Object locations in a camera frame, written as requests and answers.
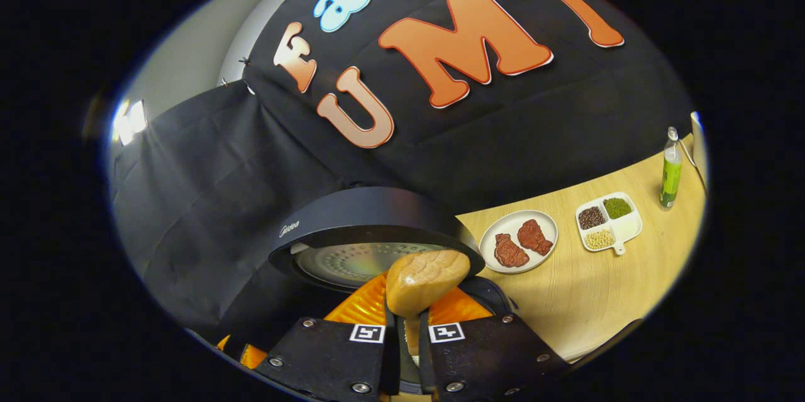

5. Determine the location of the ceiling light panel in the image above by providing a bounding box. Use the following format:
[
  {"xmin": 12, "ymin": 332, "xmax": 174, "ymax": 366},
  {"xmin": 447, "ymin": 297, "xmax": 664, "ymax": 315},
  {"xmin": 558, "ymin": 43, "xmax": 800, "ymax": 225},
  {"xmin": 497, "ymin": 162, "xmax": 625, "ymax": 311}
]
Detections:
[{"xmin": 113, "ymin": 98, "xmax": 149, "ymax": 145}]

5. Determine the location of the green label plastic bottle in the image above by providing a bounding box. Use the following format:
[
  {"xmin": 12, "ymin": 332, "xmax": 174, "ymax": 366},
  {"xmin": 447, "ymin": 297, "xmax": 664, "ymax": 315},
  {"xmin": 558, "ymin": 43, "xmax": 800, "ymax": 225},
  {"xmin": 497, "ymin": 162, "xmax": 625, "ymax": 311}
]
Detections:
[{"xmin": 658, "ymin": 126, "xmax": 684, "ymax": 209}]

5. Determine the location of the red meat piece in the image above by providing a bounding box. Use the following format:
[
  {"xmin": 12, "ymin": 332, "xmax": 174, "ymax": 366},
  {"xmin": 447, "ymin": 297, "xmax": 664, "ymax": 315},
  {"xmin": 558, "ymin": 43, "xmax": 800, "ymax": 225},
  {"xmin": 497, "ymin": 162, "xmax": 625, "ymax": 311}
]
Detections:
[
  {"xmin": 516, "ymin": 219, "xmax": 555, "ymax": 257},
  {"xmin": 493, "ymin": 233, "xmax": 531, "ymax": 269}
]

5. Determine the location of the green bean heap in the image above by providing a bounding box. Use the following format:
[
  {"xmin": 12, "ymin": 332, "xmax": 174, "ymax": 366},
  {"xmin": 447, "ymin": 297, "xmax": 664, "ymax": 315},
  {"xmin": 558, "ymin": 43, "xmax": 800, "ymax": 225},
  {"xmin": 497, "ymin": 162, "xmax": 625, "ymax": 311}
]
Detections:
[{"xmin": 603, "ymin": 197, "xmax": 633, "ymax": 221}]

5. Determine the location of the dark bean heap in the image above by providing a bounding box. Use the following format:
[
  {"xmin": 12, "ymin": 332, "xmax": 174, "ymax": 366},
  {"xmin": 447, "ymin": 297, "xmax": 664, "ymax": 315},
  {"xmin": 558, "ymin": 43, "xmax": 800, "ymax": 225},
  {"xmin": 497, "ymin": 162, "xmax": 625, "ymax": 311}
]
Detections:
[{"xmin": 578, "ymin": 206, "xmax": 606, "ymax": 231}]

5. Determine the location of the yellow bean heap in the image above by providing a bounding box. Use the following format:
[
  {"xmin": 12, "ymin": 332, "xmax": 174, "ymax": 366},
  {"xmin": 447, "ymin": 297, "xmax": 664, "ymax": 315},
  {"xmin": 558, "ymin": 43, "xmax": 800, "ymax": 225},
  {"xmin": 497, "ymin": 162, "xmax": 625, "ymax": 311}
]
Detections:
[{"xmin": 584, "ymin": 229, "xmax": 616, "ymax": 251}]

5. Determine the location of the white toaster cable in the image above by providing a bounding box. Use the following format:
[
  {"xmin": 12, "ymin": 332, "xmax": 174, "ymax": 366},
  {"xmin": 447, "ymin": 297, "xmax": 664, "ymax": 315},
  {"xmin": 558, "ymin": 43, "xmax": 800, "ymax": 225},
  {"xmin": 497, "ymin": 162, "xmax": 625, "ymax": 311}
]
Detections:
[{"xmin": 676, "ymin": 137, "xmax": 709, "ymax": 193}]

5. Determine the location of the white divided dish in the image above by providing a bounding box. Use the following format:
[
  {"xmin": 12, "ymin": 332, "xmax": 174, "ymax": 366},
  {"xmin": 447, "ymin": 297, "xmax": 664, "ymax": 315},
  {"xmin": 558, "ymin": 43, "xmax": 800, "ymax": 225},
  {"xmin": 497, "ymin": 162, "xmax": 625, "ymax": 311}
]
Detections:
[{"xmin": 575, "ymin": 191, "xmax": 644, "ymax": 257}]

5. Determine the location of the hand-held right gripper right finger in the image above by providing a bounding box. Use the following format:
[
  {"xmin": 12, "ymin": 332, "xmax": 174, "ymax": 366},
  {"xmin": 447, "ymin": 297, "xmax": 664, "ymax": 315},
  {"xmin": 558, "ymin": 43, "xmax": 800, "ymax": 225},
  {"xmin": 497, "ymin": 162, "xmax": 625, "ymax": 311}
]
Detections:
[{"xmin": 419, "ymin": 288, "xmax": 571, "ymax": 401}]

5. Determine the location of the round white plate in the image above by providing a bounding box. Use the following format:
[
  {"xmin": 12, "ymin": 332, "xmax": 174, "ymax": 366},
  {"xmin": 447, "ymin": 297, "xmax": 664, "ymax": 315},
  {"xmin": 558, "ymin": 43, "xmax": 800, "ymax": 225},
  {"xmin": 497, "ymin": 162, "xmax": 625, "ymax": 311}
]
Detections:
[{"xmin": 479, "ymin": 209, "xmax": 559, "ymax": 275}]

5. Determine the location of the brown wooden spoon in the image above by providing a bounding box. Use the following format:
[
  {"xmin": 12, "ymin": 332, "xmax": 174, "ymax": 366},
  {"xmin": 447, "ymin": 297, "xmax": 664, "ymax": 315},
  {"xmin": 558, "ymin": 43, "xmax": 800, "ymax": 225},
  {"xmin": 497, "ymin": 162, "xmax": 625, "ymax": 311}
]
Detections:
[{"xmin": 385, "ymin": 249, "xmax": 472, "ymax": 356}]

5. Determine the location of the black backdrop cloth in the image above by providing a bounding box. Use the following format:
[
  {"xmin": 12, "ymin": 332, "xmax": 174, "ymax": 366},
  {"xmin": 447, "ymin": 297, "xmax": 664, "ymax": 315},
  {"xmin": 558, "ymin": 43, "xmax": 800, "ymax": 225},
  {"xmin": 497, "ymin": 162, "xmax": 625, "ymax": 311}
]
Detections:
[{"xmin": 110, "ymin": 0, "xmax": 696, "ymax": 340}]

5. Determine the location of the dark silver rice cooker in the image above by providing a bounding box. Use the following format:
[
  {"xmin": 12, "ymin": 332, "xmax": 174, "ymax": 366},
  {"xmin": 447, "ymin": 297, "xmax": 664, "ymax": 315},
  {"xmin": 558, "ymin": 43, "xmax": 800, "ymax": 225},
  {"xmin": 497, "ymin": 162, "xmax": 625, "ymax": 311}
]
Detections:
[{"xmin": 268, "ymin": 186, "xmax": 520, "ymax": 394}]

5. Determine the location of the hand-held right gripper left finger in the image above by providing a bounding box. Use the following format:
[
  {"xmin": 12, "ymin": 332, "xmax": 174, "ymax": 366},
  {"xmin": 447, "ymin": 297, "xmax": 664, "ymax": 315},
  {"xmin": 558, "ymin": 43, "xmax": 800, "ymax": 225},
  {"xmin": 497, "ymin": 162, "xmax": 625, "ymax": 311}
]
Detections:
[{"xmin": 250, "ymin": 272, "xmax": 399, "ymax": 400}]

